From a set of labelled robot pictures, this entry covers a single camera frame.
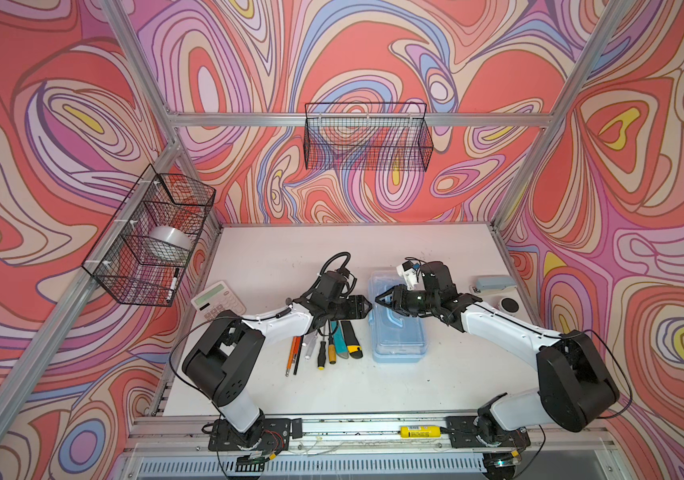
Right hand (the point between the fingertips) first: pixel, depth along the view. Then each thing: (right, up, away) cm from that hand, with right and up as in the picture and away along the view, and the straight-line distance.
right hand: (380, 307), depth 83 cm
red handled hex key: (-24, -13, +4) cm, 28 cm away
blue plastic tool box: (+4, -8, -1) cm, 9 cm away
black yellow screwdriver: (-17, -16, +1) cm, 23 cm away
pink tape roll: (+41, -1, +8) cm, 42 cm away
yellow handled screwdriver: (-14, -14, +3) cm, 20 cm away
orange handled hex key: (-26, -15, +3) cm, 30 cm away
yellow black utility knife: (-8, -12, +4) cm, 15 cm away
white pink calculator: (-52, 0, +13) cm, 54 cm away
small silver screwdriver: (-21, -12, +5) cm, 25 cm away
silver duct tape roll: (-52, +18, -14) cm, 56 cm away
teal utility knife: (-12, -11, +6) cm, 17 cm away
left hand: (-3, -1, +5) cm, 5 cm away
